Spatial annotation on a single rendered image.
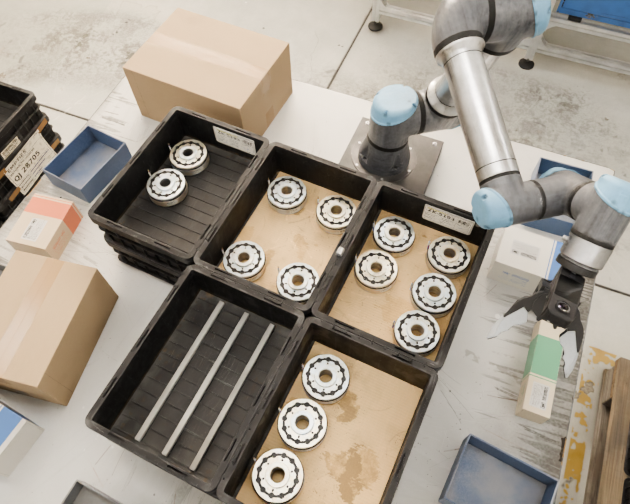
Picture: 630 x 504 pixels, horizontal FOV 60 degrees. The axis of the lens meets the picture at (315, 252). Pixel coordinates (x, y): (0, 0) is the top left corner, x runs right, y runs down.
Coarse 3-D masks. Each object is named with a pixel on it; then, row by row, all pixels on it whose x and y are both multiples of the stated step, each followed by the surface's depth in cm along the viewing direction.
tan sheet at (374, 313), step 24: (384, 216) 142; (432, 240) 138; (408, 264) 135; (360, 288) 132; (408, 288) 132; (456, 288) 132; (336, 312) 129; (360, 312) 129; (384, 312) 129; (384, 336) 126; (432, 360) 123
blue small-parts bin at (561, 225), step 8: (544, 160) 159; (552, 160) 158; (536, 168) 158; (544, 168) 161; (568, 168) 158; (576, 168) 157; (536, 176) 155; (584, 176) 158; (592, 176) 155; (560, 216) 156; (528, 224) 154; (536, 224) 153; (544, 224) 152; (552, 224) 150; (560, 224) 149; (568, 224) 148; (552, 232) 153; (560, 232) 152; (568, 232) 151
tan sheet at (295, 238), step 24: (312, 192) 146; (264, 216) 143; (288, 216) 143; (312, 216) 143; (240, 240) 139; (264, 240) 139; (288, 240) 139; (312, 240) 139; (336, 240) 139; (288, 264) 136; (312, 264) 136
